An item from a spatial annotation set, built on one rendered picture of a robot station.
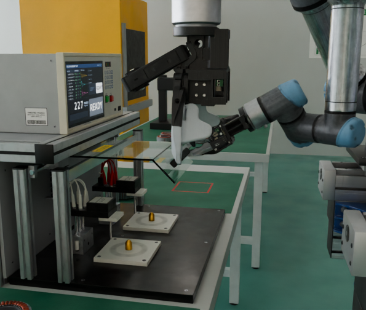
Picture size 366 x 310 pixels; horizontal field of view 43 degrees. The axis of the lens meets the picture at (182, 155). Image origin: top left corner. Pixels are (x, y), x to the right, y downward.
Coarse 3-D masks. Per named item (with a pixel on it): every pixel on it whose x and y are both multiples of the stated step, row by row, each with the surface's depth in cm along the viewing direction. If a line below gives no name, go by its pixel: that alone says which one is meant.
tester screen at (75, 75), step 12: (72, 72) 121; (84, 72) 128; (96, 72) 136; (72, 84) 121; (84, 84) 129; (72, 96) 121; (84, 96) 129; (96, 96) 137; (72, 108) 122; (84, 108) 129; (84, 120) 130
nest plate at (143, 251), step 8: (112, 240) 137; (120, 240) 137; (136, 240) 137; (144, 240) 137; (152, 240) 137; (104, 248) 132; (112, 248) 132; (120, 248) 132; (136, 248) 132; (144, 248) 132; (152, 248) 132; (96, 256) 126; (104, 256) 126; (112, 256) 126; (120, 256) 126; (128, 256) 126; (136, 256) 126; (144, 256) 126; (152, 256) 128; (128, 264) 124; (136, 264) 124; (144, 264) 123
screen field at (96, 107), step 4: (92, 100) 135; (96, 100) 137; (100, 100) 141; (92, 104) 135; (96, 104) 137; (100, 104) 141; (92, 108) 135; (96, 108) 137; (100, 108) 141; (92, 112) 135; (96, 112) 138; (100, 112) 141
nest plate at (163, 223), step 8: (136, 216) 159; (144, 216) 159; (160, 216) 159; (168, 216) 159; (176, 216) 159; (128, 224) 151; (136, 224) 151; (144, 224) 151; (152, 224) 151; (160, 224) 151; (168, 224) 151; (160, 232) 147; (168, 232) 146
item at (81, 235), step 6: (84, 228) 135; (90, 228) 136; (72, 234) 131; (78, 234) 131; (84, 234) 131; (90, 234) 135; (72, 240) 130; (84, 240) 131; (90, 240) 135; (84, 246) 131; (90, 246) 135; (78, 252) 131; (84, 252) 131
